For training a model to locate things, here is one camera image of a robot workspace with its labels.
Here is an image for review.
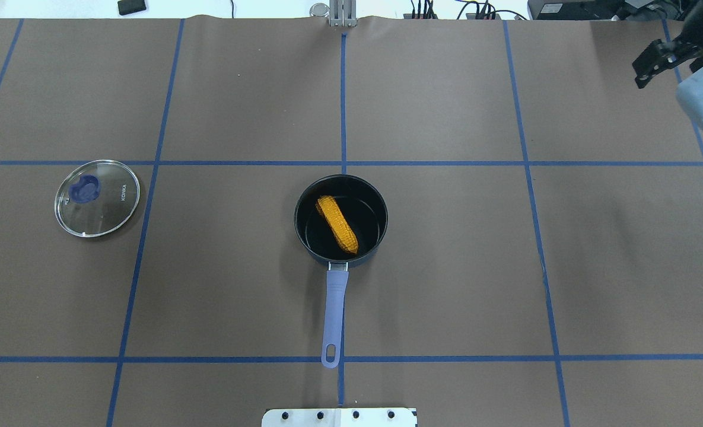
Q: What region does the brown paper table cover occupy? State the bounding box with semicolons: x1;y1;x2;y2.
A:
0;16;703;426

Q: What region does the black gripper corn side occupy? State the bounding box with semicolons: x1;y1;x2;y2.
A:
632;1;703;89

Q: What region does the aluminium frame post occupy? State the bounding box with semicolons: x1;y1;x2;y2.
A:
327;0;358;27

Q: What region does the small black square pad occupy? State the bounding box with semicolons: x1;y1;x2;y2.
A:
116;0;147;17

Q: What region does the dark blue saucepan purple handle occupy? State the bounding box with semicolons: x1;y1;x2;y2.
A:
292;174;387;369

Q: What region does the yellow corn cob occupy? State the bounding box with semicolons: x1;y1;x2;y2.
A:
315;195;360;255

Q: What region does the glass pot lid blue knob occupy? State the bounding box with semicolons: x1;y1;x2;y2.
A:
53;160;141;238

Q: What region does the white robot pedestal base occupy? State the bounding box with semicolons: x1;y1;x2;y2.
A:
261;407;418;426

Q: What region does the small metal cylinder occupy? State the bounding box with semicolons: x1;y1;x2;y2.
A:
310;2;330;17

